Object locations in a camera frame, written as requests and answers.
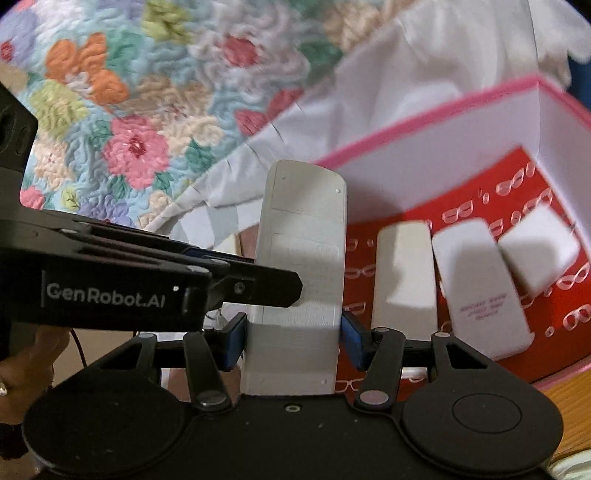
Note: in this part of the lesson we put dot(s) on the cream remote control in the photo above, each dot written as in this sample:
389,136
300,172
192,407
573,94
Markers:
406,267

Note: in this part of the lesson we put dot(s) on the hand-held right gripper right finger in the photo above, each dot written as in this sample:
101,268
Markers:
351,339

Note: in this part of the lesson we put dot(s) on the floral quilt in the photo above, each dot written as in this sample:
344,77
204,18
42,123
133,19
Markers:
138,138

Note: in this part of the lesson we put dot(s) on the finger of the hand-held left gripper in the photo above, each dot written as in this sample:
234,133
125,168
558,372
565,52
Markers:
198,254
263,286

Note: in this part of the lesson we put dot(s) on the person's left hand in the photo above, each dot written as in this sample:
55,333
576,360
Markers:
41,364

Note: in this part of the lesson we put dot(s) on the white cube charger with prongs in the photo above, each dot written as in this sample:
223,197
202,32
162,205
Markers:
540,249

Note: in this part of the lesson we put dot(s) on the white charger with pink text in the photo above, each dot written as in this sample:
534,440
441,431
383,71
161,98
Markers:
475,277

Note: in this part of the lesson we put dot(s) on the pink cardboard box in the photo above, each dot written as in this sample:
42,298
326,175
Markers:
438,147

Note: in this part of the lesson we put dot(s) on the white bed skirt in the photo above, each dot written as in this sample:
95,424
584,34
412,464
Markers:
369,92

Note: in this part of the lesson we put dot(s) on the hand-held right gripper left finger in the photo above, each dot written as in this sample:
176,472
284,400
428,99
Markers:
235,344

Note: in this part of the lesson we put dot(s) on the white remote control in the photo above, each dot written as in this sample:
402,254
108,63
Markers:
300,230

